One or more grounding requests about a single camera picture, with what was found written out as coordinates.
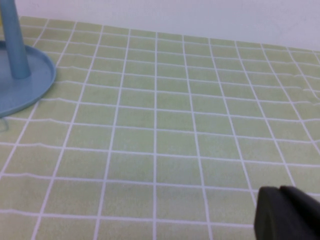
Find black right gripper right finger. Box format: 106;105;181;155
279;185;320;226

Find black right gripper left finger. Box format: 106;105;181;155
253;186;320;240

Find blue cup stand white caps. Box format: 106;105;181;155
0;0;57;118

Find green checkered tablecloth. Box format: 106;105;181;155
0;16;320;240

